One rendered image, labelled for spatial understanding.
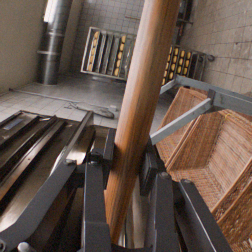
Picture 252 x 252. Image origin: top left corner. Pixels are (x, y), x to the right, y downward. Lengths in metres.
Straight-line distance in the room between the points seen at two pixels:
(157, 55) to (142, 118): 0.05
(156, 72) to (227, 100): 0.48
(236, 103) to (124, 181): 0.51
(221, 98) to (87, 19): 4.91
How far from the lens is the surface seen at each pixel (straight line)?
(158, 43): 0.17
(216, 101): 0.62
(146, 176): 0.17
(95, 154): 0.15
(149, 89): 0.17
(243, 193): 0.71
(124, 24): 5.24
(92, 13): 5.36
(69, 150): 1.03
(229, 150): 1.14
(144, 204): 1.01
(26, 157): 1.25
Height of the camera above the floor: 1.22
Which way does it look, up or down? 4 degrees down
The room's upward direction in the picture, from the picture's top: 79 degrees counter-clockwise
